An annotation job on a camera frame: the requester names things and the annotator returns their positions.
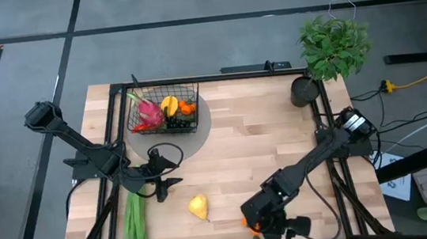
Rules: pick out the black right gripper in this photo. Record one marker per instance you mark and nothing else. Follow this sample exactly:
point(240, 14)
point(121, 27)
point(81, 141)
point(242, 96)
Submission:
point(294, 226)

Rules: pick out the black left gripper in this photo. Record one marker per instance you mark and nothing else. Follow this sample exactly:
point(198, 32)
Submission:
point(152, 175)

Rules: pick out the large orange fruit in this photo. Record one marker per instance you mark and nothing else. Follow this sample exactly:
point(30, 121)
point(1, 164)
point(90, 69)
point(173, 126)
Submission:
point(251, 227)

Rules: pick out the yellow pear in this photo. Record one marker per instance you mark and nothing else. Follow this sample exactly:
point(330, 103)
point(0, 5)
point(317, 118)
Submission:
point(199, 206)

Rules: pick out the green corn husk vegetable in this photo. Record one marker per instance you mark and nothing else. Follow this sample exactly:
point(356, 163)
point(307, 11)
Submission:
point(135, 223)

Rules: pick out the red carrot with green leaves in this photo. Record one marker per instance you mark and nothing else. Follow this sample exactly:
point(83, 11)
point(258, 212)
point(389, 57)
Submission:
point(140, 127)

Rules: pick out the black grape bunch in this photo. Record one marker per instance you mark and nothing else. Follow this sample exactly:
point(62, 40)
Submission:
point(177, 122)

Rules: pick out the pink dragon fruit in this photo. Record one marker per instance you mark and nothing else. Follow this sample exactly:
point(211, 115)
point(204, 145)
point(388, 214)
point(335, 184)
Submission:
point(150, 114)

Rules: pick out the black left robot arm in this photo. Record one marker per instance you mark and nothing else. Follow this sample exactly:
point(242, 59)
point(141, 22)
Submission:
point(80, 139)

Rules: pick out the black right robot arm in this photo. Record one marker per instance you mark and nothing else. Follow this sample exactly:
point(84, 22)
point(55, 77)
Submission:
point(320, 152)

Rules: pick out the yellow banana in basket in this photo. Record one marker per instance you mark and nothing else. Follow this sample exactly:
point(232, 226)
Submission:
point(170, 105)

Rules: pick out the grey round mat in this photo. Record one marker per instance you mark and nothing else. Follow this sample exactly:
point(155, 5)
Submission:
point(184, 144)

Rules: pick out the small orange tangerine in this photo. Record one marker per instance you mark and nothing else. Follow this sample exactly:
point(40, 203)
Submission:
point(188, 109)
point(182, 103)

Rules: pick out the white paper sheet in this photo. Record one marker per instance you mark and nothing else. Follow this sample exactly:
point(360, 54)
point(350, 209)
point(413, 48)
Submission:
point(397, 185)

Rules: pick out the black plant pot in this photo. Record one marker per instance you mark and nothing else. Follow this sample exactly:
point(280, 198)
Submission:
point(303, 92)

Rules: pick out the green potted plant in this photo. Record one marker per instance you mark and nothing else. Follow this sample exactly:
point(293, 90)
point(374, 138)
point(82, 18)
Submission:
point(333, 47)

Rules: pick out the black aluminium table frame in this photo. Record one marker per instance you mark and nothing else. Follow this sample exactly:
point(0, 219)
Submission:
point(213, 77)

